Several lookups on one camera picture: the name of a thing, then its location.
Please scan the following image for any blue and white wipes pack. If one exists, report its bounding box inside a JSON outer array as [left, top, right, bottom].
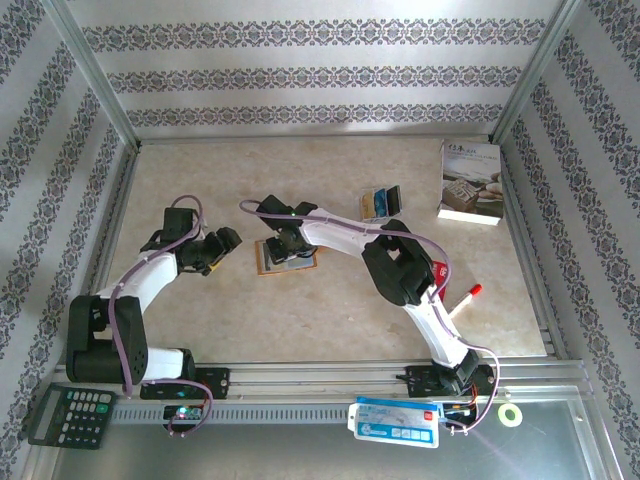
[[346, 395, 444, 449]]

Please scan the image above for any black desk calculator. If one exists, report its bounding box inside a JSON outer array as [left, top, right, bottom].
[[27, 383, 118, 450]]

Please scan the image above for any grey slotted cable duct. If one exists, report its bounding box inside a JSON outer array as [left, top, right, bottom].
[[109, 402, 352, 427]]

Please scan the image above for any orange-framed blue picture card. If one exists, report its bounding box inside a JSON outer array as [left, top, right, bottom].
[[254, 238, 320, 277]]

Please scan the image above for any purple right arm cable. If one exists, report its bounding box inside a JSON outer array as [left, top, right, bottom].
[[238, 199, 502, 437]]

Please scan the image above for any controller board with LEDs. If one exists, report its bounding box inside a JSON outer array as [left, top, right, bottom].
[[163, 404, 206, 424]]

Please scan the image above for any green tape roll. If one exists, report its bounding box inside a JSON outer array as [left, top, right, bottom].
[[496, 402, 523, 428]]

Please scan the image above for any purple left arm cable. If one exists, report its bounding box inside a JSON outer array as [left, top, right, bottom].
[[108, 194, 215, 439]]

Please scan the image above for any white book with stones cover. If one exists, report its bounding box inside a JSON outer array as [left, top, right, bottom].
[[436, 139, 505, 226]]

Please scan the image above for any aluminium frame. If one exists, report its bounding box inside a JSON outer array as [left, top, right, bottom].
[[42, 0, 599, 401]]

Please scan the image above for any clear acrylic card stand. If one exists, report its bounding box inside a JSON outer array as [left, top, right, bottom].
[[358, 184, 406, 222]]

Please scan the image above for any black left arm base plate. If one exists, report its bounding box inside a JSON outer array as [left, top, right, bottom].
[[139, 365, 233, 402]]

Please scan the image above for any white marker with red cap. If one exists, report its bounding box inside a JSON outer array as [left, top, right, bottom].
[[449, 283, 484, 318]]

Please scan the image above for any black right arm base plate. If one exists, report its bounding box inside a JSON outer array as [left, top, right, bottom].
[[404, 364, 498, 400]]

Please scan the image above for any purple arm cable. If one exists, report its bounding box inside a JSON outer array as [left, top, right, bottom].
[[238, 199, 502, 437], [108, 194, 215, 439]]

